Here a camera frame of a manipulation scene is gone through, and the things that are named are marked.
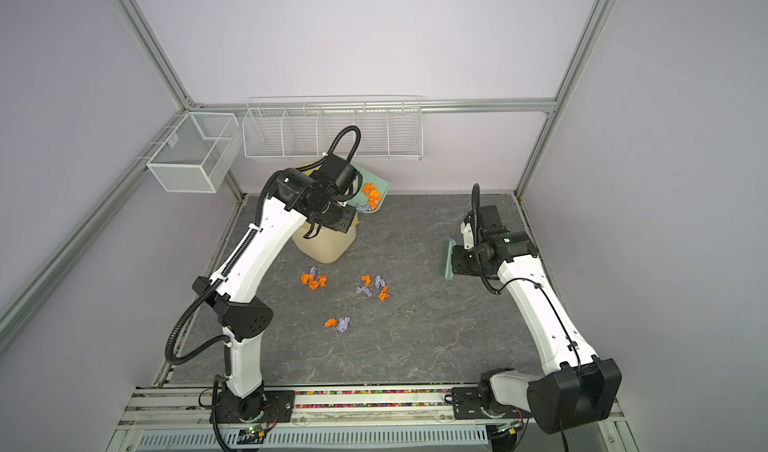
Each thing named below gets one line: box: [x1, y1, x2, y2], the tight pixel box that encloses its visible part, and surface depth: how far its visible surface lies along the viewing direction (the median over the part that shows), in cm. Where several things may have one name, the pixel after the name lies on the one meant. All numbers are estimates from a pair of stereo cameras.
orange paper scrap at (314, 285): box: [300, 273, 327, 290], surface depth 98 cm
